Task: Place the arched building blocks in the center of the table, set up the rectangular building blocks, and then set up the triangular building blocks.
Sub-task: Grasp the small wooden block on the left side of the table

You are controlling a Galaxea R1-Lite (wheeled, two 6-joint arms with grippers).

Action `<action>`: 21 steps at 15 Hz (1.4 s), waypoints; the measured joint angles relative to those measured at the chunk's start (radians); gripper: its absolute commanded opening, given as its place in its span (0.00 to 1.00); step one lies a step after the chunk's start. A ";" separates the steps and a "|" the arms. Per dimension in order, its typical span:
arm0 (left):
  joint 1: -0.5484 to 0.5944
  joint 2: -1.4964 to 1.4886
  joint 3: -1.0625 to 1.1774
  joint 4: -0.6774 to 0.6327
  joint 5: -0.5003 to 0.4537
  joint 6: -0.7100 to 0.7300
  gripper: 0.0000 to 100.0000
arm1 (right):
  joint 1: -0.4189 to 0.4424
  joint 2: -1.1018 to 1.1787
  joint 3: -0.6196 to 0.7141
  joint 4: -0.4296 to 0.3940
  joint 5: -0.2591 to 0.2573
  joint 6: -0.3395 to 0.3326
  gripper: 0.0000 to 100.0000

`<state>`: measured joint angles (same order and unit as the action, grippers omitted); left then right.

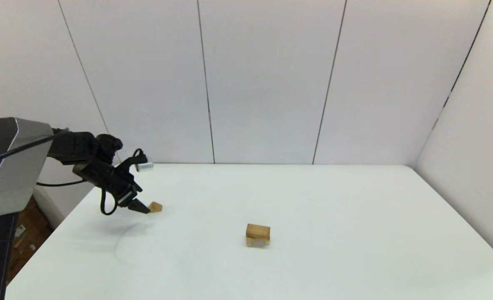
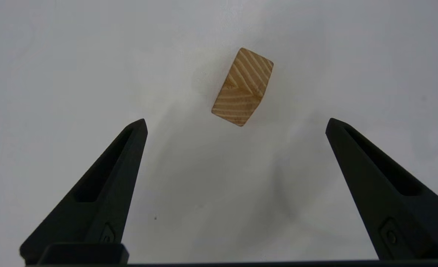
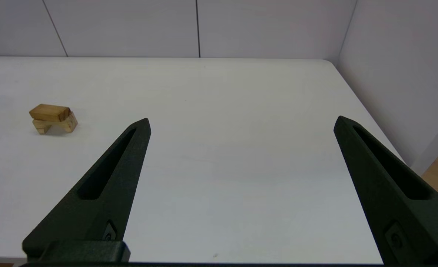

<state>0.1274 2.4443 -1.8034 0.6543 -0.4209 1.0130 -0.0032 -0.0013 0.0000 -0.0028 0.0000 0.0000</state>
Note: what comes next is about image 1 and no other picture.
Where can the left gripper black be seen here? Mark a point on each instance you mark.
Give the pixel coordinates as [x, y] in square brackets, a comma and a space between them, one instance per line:
[113, 179]

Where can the triangular wooden building block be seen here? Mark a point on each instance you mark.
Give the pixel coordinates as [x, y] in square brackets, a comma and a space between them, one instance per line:
[156, 207]

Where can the arched wooden building block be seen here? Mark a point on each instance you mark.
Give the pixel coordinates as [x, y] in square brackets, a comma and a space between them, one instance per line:
[255, 243]

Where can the rectangular wooden building block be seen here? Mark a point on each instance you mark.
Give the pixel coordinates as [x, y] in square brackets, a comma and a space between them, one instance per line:
[258, 231]

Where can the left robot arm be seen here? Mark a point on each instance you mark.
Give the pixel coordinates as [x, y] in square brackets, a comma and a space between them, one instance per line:
[33, 154]

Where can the brown cardboard box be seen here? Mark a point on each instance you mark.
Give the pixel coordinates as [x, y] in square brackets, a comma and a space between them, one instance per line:
[25, 237]

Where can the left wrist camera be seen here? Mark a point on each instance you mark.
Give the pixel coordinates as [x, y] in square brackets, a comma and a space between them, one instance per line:
[143, 166]

